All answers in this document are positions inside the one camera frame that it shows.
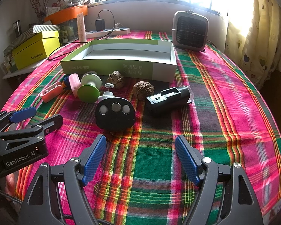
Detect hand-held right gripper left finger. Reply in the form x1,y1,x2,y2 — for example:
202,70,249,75
17,135,107,225

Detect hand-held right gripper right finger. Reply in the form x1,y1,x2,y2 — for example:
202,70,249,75
175,135,264,225

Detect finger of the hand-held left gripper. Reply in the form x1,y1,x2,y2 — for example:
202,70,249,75
0,106,37,134
0,114,64,149

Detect salmon pink clip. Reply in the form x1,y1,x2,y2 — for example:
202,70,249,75
39,82,63,103

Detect pink oblong case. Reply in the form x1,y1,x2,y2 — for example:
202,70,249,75
69,74,81,97

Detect green white spool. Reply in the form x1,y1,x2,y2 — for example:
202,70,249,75
77,73,102,104

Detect black round button device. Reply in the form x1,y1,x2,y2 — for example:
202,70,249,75
95,97,135,132

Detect black rectangular device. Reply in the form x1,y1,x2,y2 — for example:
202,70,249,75
145,86,193,115

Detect green white cardboard box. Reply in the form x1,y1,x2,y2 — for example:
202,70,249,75
60,40,178,83

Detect brown wrinkled walnut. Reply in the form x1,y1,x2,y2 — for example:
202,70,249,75
133,81,154,100
107,70,125,89

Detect white side shelf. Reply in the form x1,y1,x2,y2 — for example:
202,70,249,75
2,60,47,80

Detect yellow cardboard box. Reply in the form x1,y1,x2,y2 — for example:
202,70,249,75
12,31,61,70

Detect grey patterned box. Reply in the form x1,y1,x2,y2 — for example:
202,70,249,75
3,28,41,57

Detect plaid tablecloth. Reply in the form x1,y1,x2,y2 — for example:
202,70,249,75
0,29,281,225

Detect dark glass jar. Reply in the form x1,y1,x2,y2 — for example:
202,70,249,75
13,21,22,37

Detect pale green jars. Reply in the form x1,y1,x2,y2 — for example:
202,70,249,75
60,25,75,40

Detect cream cosmetic tube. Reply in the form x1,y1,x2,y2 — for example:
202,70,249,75
76,13,87,42

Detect dried flower branches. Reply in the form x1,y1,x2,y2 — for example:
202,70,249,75
25,0,49,21

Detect black charger adapter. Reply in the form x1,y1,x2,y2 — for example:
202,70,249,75
95,18,106,31

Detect orange storage box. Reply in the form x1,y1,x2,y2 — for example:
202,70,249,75
44,5,88,25

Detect white power strip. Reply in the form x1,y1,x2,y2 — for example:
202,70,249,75
85,27,132,38

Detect grey space heater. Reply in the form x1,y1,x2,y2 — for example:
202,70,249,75
172,10,209,52

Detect heart print curtain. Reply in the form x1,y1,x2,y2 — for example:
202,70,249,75
225,0,281,89

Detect black braided cable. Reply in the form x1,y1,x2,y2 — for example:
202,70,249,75
0,189,22,203

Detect black charger cable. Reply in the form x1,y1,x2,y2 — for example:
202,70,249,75
48,10,116,61

